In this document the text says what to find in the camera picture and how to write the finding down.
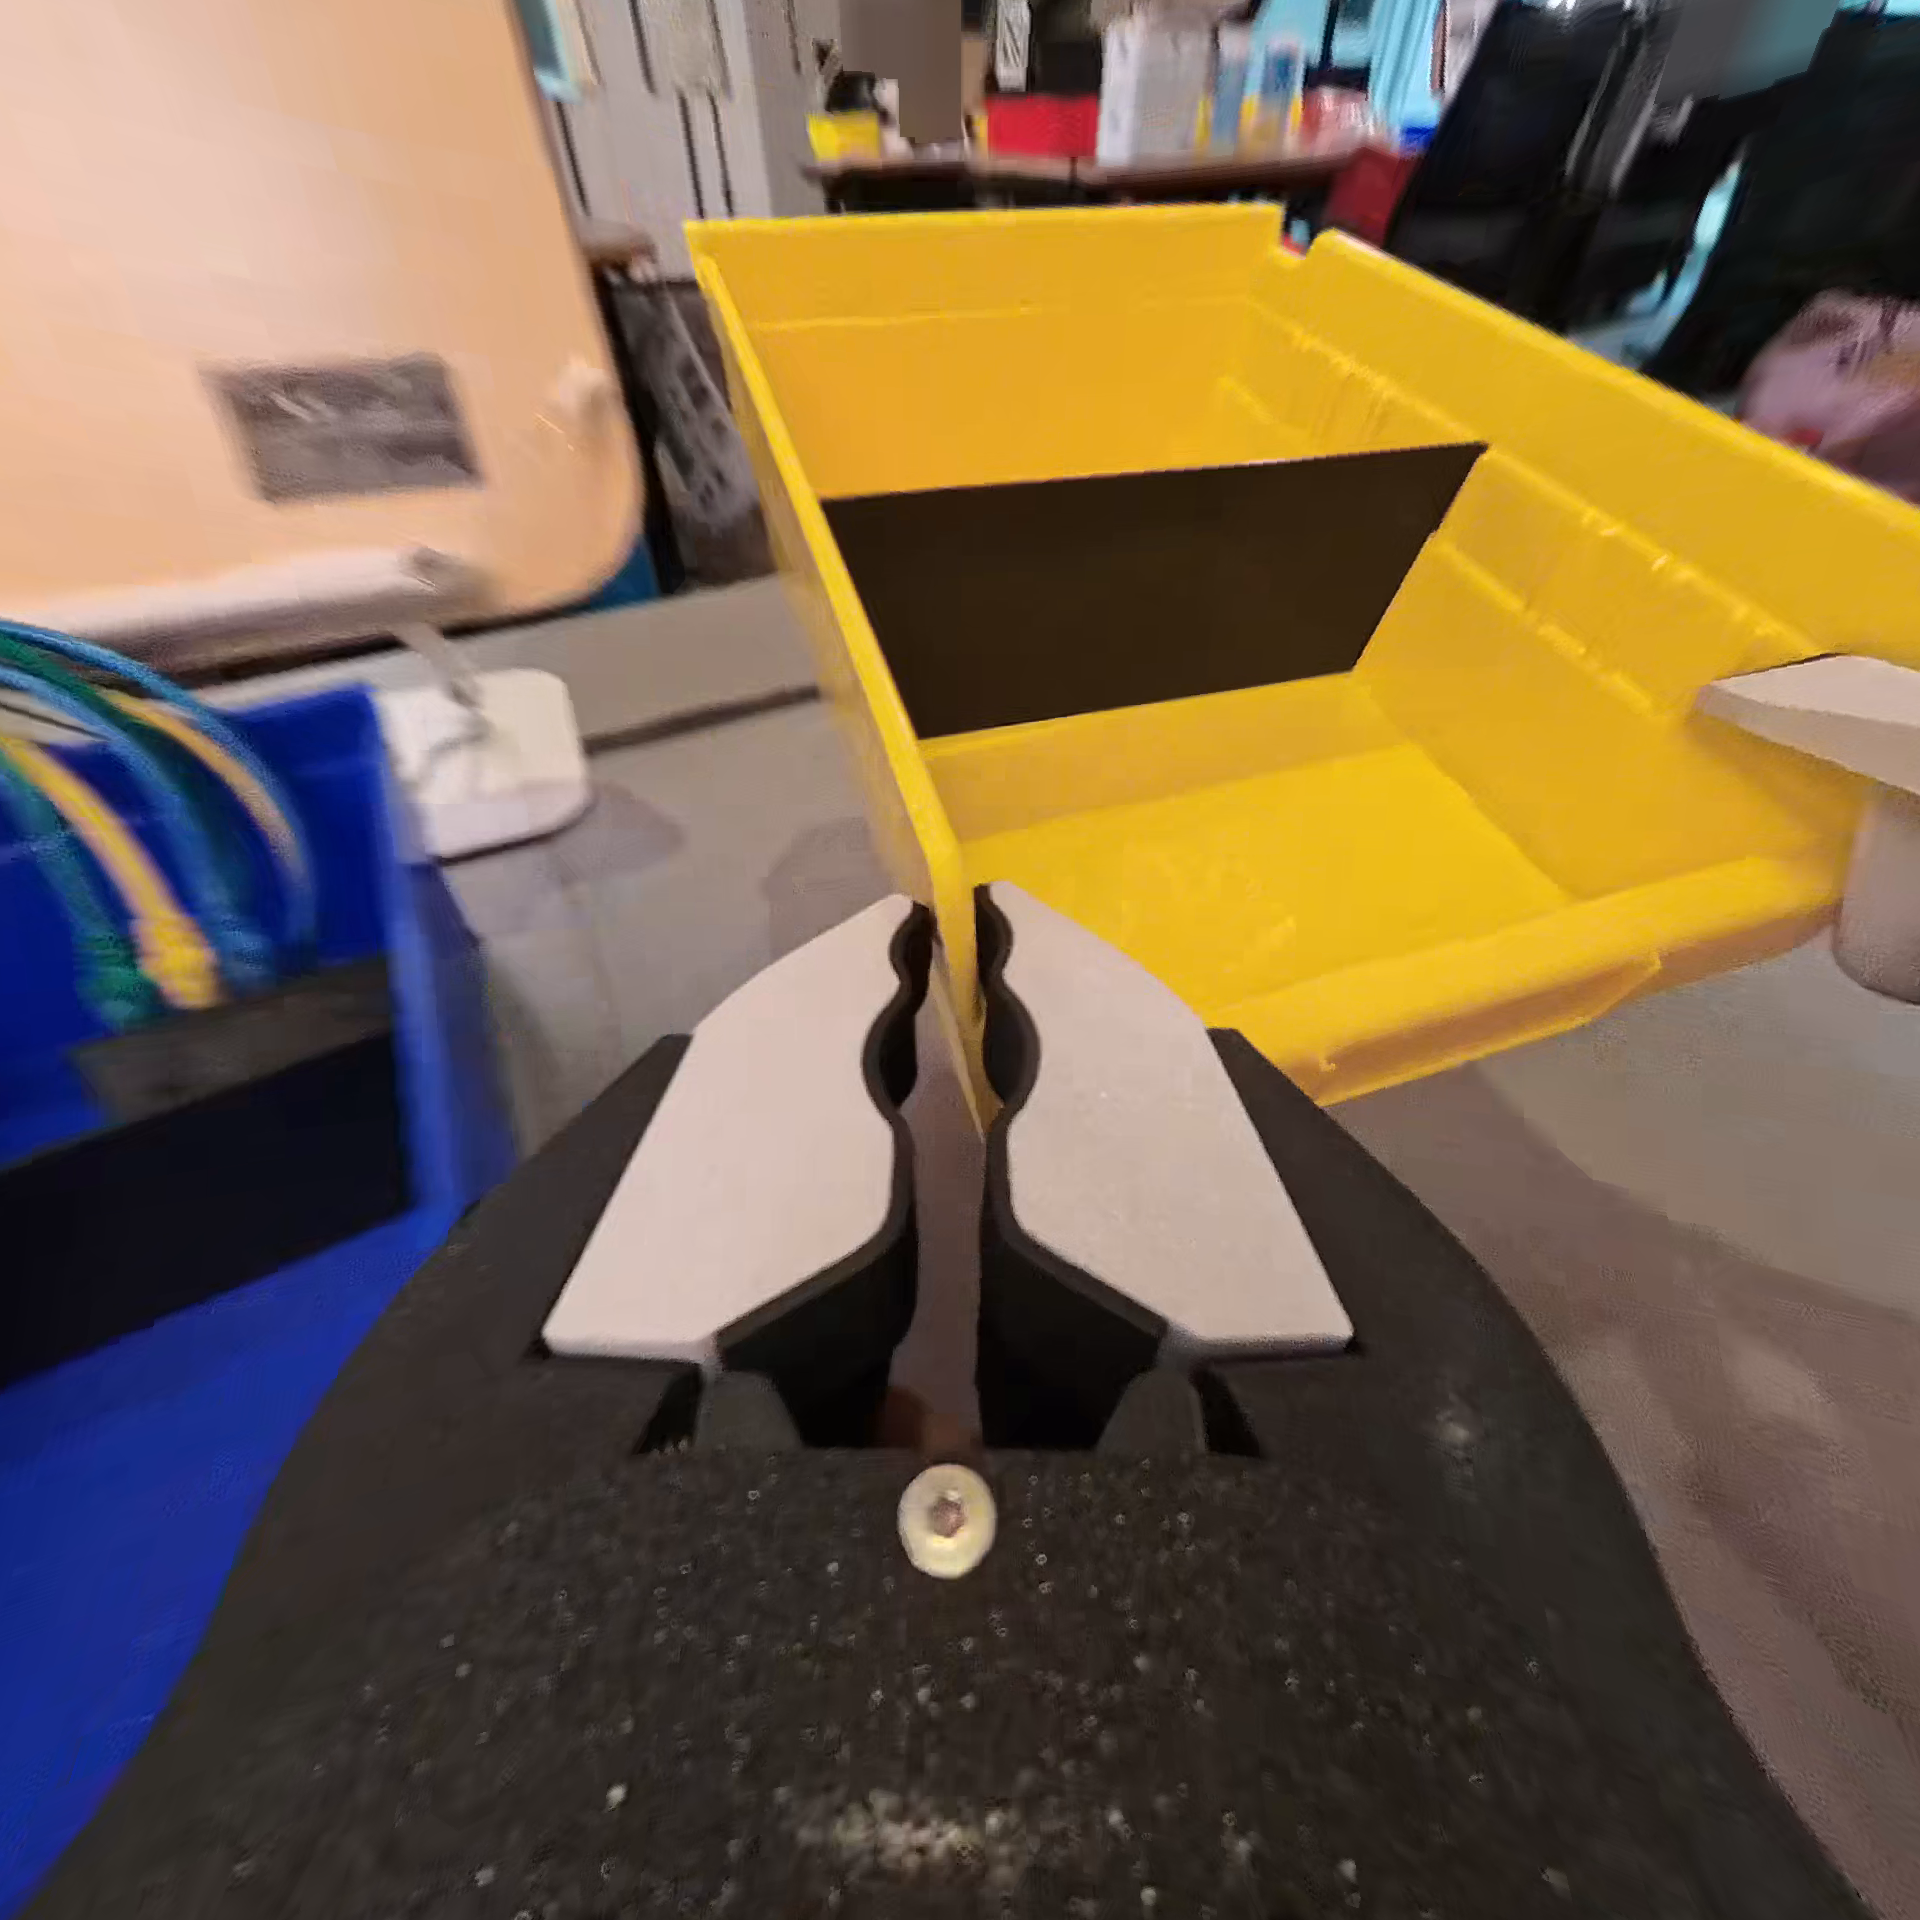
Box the black ethernet switch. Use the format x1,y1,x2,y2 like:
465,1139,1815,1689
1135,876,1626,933
0,960,413,1390

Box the pink cloth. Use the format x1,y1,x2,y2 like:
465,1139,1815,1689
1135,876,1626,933
1740,291,1920,504

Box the black bin divider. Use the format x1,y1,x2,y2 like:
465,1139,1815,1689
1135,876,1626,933
821,441,1488,739

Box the wooden tilting board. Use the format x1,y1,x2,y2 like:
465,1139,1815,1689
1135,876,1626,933
0,0,648,678

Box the white stand base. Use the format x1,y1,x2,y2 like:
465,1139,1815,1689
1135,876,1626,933
373,554,591,862

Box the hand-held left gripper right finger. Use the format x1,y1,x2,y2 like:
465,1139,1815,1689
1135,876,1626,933
972,880,1355,1451

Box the yellow plastic bin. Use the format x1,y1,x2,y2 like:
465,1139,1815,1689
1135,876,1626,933
681,202,1920,1133

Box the background table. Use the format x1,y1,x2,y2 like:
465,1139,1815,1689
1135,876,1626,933
802,141,1398,211

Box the black wire rack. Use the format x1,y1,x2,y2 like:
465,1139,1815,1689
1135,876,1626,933
599,262,773,590

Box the red box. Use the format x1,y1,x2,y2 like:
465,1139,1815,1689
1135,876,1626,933
982,91,1103,159

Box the blue ethernet cable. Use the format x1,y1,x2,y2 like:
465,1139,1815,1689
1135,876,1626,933
0,618,319,984

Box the blue plastic bin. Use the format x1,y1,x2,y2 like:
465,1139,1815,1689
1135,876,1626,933
0,682,520,1908

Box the green ethernet cable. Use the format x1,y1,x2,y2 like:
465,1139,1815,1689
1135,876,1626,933
0,629,159,1029

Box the white bag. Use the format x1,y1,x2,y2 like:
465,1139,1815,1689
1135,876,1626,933
1097,11,1214,164

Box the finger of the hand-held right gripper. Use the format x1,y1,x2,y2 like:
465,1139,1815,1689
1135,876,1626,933
1694,653,1920,1003

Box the yellow ethernet cable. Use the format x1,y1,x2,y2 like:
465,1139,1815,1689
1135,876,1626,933
0,696,310,1010

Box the black office chair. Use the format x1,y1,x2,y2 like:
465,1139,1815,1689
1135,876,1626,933
1380,0,1698,324

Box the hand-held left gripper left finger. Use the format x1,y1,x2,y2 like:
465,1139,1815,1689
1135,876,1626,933
540,894,935,1451

